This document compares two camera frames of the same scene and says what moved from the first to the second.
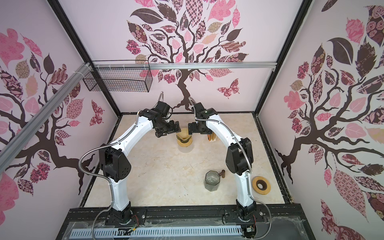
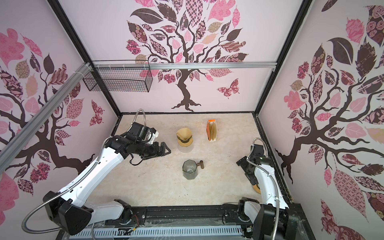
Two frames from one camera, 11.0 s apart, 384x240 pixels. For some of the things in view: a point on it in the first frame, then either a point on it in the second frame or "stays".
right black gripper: x=193 y=125 to x=244 y=162
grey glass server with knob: x=212 y=179 to x=190 y=168
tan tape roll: x=184 y=144 stays
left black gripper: x=171 y=129 to x=155 y=152
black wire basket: x=135 y=76 stays
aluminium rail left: x=13 y=147 stays
